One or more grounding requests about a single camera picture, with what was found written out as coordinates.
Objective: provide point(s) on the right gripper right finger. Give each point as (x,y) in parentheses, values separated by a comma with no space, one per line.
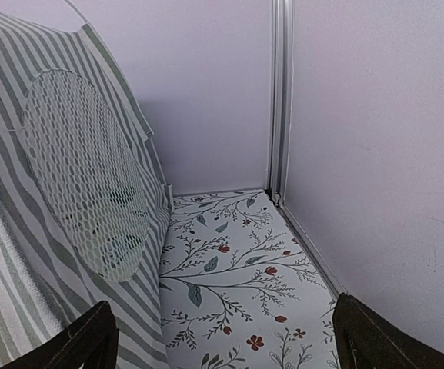
(364,339)

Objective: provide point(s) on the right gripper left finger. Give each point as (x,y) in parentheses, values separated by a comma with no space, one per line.
(91,341)

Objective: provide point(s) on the striped fabric pet tent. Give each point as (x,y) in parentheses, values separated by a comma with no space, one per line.
(84,207)

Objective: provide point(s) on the floral table cloth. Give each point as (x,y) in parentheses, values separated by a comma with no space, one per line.
(239,291)

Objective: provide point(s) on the right aluminium frame post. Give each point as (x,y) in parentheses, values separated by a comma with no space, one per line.
(281,98)

